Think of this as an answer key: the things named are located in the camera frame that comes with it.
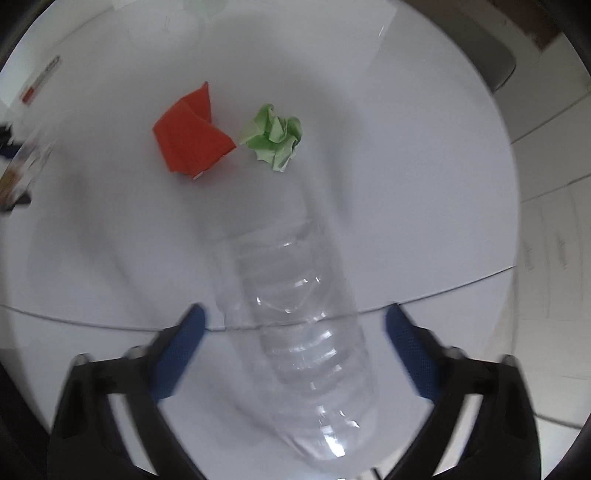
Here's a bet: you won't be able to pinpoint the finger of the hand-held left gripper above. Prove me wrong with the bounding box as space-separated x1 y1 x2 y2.
0 124 16 160
0 193 33 214

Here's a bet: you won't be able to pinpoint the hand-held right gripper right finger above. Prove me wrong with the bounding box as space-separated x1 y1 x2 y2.
385 303 542 480

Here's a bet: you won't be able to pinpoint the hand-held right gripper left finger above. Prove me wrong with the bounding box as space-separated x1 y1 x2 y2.
46 303 207 480

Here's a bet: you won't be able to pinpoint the blurred items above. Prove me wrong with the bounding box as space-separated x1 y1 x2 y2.
0 124 58 204

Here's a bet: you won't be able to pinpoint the clear plastic bottle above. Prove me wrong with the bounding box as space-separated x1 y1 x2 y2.
205 180 379 474

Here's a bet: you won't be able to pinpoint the red and white medicine box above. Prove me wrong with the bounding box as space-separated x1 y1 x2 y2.
20 55 62 106

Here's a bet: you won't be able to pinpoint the red folded paper box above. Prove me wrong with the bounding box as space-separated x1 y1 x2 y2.
152 82 238 181

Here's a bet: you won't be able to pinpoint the green crumpled paper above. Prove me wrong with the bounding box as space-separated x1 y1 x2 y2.
238 104 304 173

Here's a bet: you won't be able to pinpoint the grey chair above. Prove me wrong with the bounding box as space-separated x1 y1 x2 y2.
480 28 517 93

